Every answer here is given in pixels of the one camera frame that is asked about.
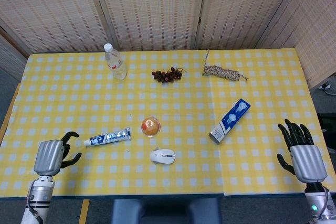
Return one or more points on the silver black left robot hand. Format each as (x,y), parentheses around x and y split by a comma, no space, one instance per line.
(48,157)

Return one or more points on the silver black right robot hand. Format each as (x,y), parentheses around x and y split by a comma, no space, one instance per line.
(308,162)

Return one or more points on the blue white toothpaste tube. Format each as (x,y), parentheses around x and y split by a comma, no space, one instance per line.
(107,137)

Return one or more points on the blue toothpaste box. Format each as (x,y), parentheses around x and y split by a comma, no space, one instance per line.
(231,120)

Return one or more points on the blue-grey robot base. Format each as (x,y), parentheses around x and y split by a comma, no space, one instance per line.
(165,212)

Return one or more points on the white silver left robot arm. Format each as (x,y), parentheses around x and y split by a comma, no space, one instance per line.
(39,197)

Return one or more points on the black plastic object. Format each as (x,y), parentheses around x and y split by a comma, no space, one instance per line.
(328,129)

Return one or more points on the grey white shoe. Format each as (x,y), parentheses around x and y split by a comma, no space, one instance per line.
(328,87)

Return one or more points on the woven folding screen panel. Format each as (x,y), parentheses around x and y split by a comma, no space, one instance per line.
(244,6)
(152,6)
(10,58)
(315,24)
(52,6)

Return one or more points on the orange fruit jelly cup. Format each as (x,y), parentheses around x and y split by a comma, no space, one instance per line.
(150,127)

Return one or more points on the white computer mouse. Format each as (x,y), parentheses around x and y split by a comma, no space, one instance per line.
(162,156)

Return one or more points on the clear plastic water bottle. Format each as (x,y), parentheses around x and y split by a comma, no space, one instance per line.
(117,65)

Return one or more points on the yellow white checked tablecloth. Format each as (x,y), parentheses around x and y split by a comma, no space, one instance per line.
(183,98)

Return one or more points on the dark red grape bunch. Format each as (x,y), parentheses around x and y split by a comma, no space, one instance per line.
(165,75)

